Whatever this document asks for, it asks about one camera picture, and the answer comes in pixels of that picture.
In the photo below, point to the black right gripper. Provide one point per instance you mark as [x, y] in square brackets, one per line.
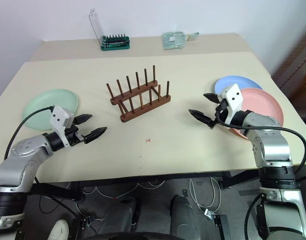
[222, 111]

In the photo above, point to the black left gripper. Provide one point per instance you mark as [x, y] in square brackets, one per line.
[74, 137]

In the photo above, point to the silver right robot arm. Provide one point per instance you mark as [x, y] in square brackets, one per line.
[272, 147]

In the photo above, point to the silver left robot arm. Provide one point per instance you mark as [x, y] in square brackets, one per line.
[18, 170]

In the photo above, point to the wooden dish rack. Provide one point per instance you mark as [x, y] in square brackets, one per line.
[147, 108]

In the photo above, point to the blue plate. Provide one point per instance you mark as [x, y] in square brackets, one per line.
[225, 82]

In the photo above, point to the green plate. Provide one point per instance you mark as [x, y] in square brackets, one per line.
[48, 100]

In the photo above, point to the red plate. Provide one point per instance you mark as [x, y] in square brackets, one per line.
[262, 105]

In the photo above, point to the clear green plastic bag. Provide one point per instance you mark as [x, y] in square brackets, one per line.
[172, 41]

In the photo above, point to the green screwdriver bit set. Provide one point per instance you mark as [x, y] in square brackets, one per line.
[115, 46]

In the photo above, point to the brown wooden furniture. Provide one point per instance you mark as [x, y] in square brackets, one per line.
[292, 75]

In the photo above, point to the dark grey rounded leg cover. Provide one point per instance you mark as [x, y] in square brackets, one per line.
[120, 215]
[184, 217]

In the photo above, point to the clear plastic case lid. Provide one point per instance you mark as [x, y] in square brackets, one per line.
[96, 25]

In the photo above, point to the white shoe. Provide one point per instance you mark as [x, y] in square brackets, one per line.
[58, 230]

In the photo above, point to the black box on floor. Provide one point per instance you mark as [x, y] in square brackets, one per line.
[221, 226]

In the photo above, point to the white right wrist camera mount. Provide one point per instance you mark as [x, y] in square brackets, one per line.
[233, 97]

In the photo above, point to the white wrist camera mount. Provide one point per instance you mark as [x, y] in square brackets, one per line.
[233, 97]
[58, 117]

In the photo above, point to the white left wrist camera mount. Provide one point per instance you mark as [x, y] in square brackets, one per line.
[58, 117]

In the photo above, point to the black table frame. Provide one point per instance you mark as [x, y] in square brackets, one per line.
[53, 190]

